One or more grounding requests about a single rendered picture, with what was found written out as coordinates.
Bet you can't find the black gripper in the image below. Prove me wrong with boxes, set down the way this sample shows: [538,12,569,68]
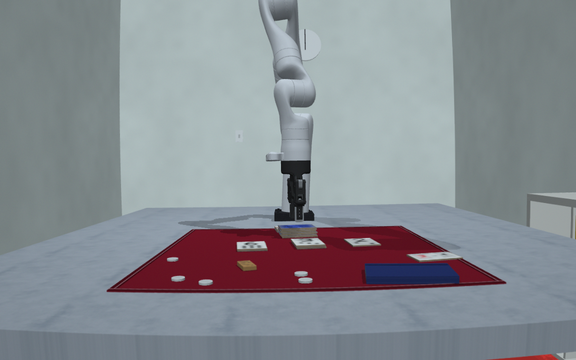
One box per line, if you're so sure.
[281,160,311,222]

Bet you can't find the dark red play mat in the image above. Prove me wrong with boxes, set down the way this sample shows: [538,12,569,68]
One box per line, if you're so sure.
[106,226,507,293]
[107,225,506,292]

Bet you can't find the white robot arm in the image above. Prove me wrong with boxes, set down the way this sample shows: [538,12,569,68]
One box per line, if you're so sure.
[258,0,316,162]

